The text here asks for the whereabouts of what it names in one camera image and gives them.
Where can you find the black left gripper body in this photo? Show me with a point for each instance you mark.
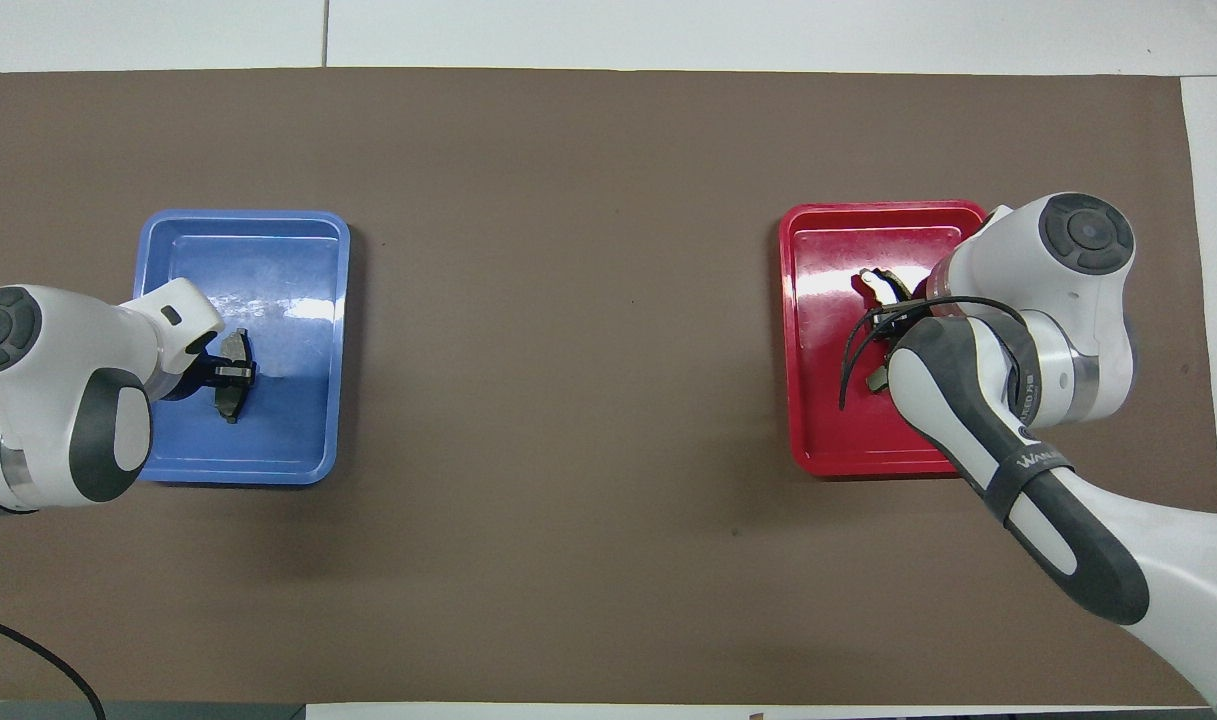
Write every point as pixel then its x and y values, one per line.
pixel 193 375

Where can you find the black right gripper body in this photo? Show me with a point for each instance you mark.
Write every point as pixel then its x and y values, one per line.
pixel 903 314

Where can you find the grey brake pad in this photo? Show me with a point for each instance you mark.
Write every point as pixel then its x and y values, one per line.
pixel 233 405

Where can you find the curved brake shoe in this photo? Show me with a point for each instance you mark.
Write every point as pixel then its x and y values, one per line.
pixel 876 380

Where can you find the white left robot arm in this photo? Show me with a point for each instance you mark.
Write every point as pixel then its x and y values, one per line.
pixel 58 350

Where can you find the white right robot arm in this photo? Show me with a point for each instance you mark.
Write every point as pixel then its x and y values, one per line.
pixel 1068 300

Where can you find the blue plastic tray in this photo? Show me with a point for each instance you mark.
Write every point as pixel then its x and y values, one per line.
pixel 288 440

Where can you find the red plastic tray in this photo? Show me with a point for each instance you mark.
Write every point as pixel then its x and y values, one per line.
pixel 818 420

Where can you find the brown table mat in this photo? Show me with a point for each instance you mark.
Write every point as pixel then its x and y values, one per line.
pixel 588 580

